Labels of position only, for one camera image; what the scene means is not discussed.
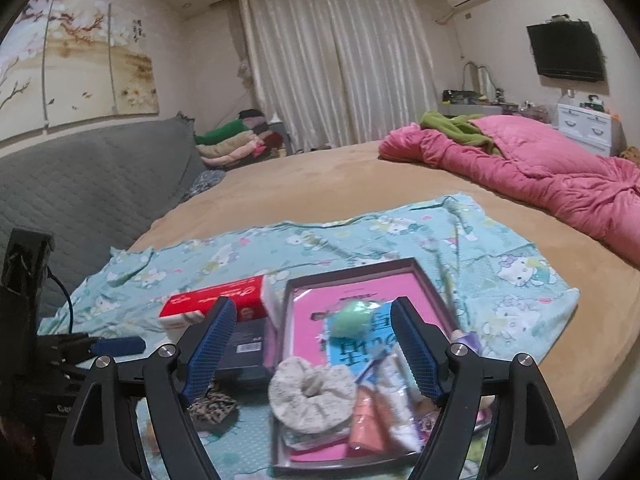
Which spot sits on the white and blue wipes packet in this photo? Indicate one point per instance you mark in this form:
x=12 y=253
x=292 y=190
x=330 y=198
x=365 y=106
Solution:
x=400 y=410

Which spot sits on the red and white carton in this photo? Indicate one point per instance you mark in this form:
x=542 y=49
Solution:
x=210 y=302

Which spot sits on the small black box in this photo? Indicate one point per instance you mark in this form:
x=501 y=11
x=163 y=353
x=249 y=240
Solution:
x=247 y=350

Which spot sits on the blossom wall painting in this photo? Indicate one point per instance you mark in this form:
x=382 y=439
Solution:
x=75 y=70

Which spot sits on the purple scrunchie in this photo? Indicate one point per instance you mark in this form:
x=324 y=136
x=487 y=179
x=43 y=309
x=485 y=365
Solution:
x=470 y=342

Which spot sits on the grey quilted headboard cover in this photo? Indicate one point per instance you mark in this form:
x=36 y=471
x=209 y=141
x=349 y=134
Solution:
x=90 y=185

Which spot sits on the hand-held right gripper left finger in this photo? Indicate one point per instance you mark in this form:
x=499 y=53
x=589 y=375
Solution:
x=207 y=360

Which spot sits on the green powder puff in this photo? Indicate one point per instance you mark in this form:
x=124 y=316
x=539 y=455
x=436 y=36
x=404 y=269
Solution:
x=357 y=321

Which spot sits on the green cloth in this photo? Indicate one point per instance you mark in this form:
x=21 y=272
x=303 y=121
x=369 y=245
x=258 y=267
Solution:
x=450 y=127

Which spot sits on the white floral scrunchie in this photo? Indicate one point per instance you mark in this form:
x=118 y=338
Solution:
x=300 y=410

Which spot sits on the pile of folded clothes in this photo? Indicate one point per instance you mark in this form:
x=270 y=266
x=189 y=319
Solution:
x=235 y=142

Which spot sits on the pink quilt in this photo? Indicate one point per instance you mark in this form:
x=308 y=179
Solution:
x=540 y=170

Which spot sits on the leopard print scrunchie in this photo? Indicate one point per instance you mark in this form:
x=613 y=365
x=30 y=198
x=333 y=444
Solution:
x=215 y=407

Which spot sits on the black wall television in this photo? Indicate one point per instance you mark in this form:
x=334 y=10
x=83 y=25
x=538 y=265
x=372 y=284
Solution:
x=565 y=52

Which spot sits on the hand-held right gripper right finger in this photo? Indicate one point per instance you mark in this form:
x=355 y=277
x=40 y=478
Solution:
x=417 y=355

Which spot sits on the dark floral pillow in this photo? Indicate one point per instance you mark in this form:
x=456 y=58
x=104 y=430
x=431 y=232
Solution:
x=205 y=185

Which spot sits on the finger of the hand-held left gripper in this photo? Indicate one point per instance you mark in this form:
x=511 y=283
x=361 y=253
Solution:
x=120 y=346

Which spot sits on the orange pink tube packet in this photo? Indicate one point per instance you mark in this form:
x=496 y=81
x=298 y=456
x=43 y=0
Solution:
x=367 y=420

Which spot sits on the dark shallow cardboard box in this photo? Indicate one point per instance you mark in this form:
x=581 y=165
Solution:
x=440 y=290

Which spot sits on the white drawer cabinet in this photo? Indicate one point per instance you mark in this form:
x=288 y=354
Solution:
x=587 y=127

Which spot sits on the white curtain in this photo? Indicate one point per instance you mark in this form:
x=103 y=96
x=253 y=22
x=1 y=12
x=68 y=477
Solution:
x=335 y=65

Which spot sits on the cluttered side desk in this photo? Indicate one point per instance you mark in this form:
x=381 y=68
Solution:
x=480 y=100

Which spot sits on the pink and blue book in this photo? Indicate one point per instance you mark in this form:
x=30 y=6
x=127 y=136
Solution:
x=310 y=320

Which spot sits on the teal cartoon printed blanket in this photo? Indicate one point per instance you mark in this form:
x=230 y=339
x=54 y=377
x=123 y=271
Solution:
x=300 y=245

